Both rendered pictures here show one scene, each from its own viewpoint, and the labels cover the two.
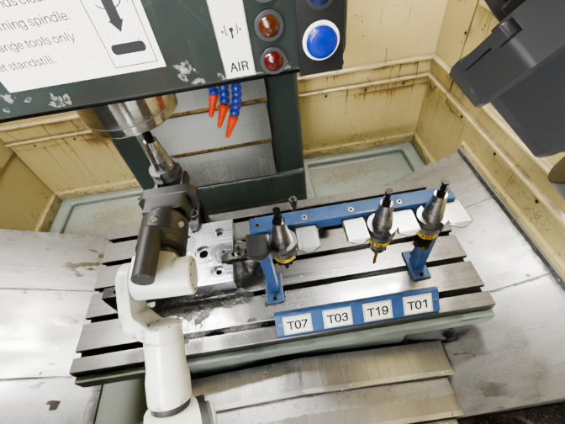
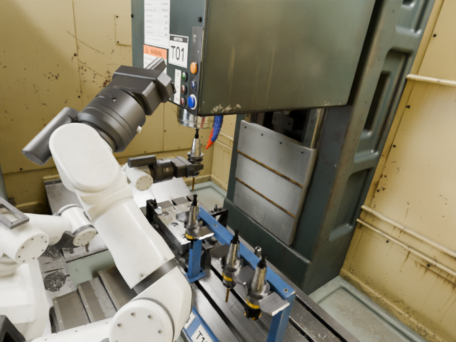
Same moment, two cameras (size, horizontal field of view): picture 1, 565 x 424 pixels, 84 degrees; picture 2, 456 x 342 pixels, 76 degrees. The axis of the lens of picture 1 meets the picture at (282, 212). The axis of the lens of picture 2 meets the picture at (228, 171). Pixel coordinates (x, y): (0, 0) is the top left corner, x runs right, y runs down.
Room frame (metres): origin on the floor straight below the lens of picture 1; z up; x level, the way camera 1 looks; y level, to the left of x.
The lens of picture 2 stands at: (-0.07, -0.69, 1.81)
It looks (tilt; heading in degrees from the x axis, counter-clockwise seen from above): 24 degrees down; 50
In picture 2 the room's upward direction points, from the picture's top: 7 degrees clockwise
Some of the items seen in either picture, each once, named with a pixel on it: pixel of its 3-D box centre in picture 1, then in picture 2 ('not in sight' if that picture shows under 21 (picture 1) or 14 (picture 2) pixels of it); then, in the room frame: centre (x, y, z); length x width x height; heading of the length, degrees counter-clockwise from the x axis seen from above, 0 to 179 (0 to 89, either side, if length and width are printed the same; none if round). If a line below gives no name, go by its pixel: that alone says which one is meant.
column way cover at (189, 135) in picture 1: (203, 129); (266, 180); (0.97, 0.22, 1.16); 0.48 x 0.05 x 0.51; 89
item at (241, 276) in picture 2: (406, 223); (243, 275); (0.39, -0.26, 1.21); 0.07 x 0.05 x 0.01; 179
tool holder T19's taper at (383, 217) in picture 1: (384, 213); (233, 250); (0.39, -0.21, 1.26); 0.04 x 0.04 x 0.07
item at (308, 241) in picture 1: (307, 239); (201, 233); (0.39, -0.04, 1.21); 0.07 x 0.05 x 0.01; 179
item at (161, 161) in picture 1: (156, 153); (196, 145); (0.53, 0.23, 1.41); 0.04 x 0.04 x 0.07
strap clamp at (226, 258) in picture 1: (244, 258); (200, 245); (0.53, 0.14, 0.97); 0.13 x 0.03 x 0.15; 89
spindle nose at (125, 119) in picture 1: (118, 80); (198, 106); (0.53, 0.23, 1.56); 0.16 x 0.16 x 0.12
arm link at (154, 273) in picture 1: (161, 262); (144, 171); (0.31, 0.22, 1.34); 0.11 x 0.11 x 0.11; 89
